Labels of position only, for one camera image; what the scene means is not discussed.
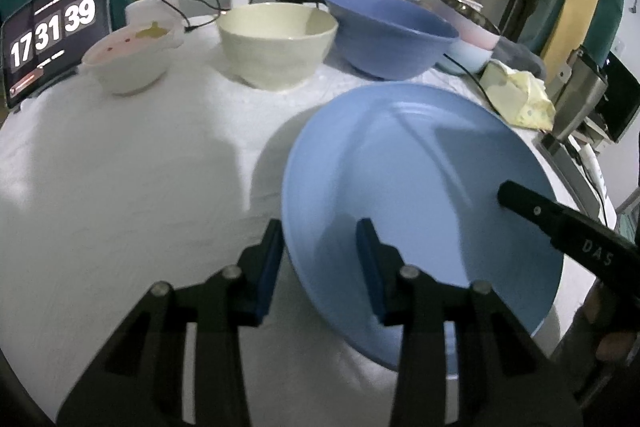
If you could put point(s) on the yellow cloth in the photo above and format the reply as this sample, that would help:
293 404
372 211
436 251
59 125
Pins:
520 102

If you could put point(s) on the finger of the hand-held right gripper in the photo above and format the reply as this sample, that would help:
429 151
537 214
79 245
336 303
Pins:
530 207

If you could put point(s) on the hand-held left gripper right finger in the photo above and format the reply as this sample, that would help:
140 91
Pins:
367 267

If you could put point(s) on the grey cloth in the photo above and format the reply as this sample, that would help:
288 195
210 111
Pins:
520 57

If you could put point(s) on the white desk lamp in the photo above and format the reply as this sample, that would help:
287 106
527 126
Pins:
145 9

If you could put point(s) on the tablet with clock display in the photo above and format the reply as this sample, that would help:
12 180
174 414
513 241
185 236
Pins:
50 32

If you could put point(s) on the large blue bowl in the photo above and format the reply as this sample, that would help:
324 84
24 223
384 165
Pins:
390 42

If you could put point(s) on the person's right hand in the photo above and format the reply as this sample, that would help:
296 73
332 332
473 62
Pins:
610 342

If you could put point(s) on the white strawberry print bowl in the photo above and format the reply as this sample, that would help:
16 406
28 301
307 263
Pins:
130 72

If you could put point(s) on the light blue plate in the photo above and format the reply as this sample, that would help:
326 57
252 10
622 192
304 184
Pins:
400 167

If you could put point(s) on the steel thermos flask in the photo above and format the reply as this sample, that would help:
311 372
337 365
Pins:
580 97

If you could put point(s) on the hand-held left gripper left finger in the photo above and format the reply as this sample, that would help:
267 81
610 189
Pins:
270 267

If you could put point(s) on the cream bowl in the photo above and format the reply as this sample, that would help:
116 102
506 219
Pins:
275 52

